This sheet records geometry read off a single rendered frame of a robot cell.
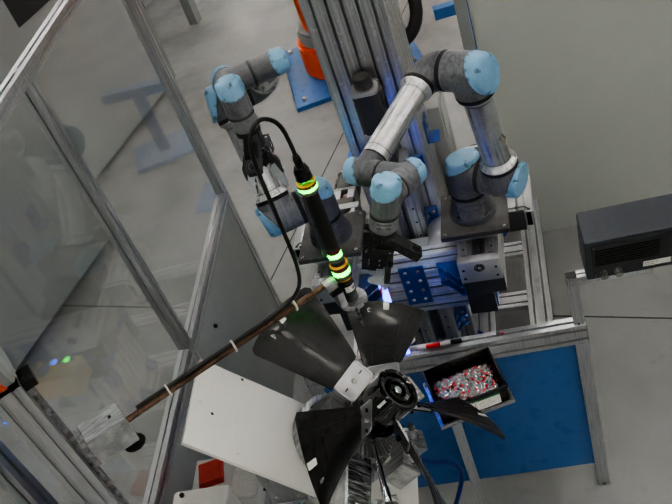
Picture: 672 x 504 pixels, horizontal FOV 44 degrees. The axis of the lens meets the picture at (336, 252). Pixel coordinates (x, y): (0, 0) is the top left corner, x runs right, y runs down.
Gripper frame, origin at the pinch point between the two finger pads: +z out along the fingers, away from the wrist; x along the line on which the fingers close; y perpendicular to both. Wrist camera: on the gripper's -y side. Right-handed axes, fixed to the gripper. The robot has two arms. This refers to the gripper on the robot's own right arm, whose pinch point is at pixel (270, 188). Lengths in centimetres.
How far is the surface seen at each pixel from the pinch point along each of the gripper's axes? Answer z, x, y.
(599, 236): 25, -86, -20
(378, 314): 28.6, -24.3, -30.0
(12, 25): 27, 207, 279
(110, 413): -10, 24, -84
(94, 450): -8, 27, -91
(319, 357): 15, -13, -54
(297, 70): 145, 67, 360
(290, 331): 9, -7, -50
